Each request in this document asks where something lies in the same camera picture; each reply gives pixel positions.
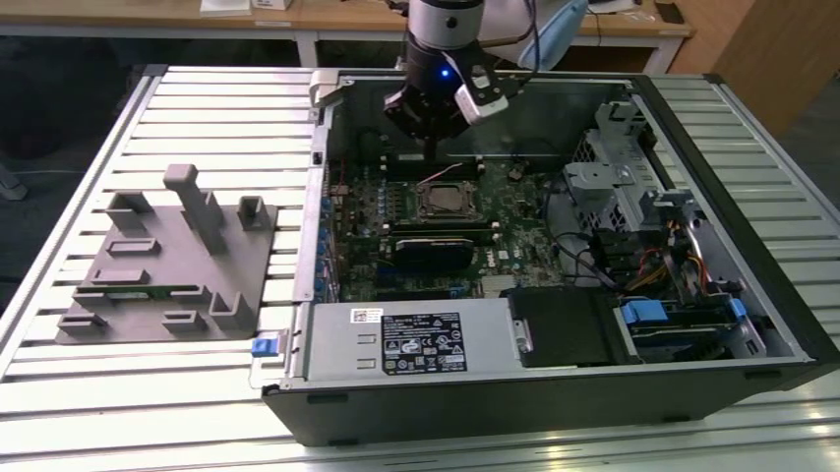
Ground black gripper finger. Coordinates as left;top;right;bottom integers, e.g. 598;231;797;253
381;85;433;162
429;96;475;162

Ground thin wire locking lever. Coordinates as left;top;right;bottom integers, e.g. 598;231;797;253
419;164;471;186

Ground silver CPU green board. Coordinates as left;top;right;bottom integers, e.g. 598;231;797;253
424;188;472;211

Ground CPU socket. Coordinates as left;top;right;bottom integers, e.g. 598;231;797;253
407;180;485;222

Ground silver metal drive cage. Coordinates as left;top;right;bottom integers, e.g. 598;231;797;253
562;95;667;235

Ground white flat box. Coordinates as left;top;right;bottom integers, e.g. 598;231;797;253
198;0;250;16

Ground green motherboard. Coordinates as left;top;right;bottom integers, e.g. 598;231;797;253
324;156;572;304

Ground silver finned heatsink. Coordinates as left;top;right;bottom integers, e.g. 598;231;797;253
481;274;518;297

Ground wooden desk white legs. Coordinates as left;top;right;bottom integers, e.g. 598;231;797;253
0;0;696;70

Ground silver power supply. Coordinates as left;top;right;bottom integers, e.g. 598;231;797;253
301;297;526;384

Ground grey parts rack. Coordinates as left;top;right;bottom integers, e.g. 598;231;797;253
50;163;281;346

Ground hard disk in blue carrier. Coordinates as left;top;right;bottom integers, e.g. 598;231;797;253
612;297;739;365

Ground wooden cabinet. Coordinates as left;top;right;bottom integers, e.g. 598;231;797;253
671;0;840;137

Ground green RAM stick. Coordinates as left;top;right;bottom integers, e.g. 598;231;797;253
104;286;174;301

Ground black open PC case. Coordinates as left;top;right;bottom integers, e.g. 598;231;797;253
261;68;840;448

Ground grey chair foot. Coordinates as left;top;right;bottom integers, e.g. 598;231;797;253
0;149;29;202

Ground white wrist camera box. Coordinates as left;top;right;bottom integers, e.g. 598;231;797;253
453;63;512;126

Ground grey case handle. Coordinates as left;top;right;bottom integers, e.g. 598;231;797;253
307;70;343;107

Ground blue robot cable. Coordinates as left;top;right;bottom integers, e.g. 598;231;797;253
522;0;547;86

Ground thick black wire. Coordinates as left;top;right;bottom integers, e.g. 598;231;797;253
554;233;619;291

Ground yellow wire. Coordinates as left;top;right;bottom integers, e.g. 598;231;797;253
630;260;670;292

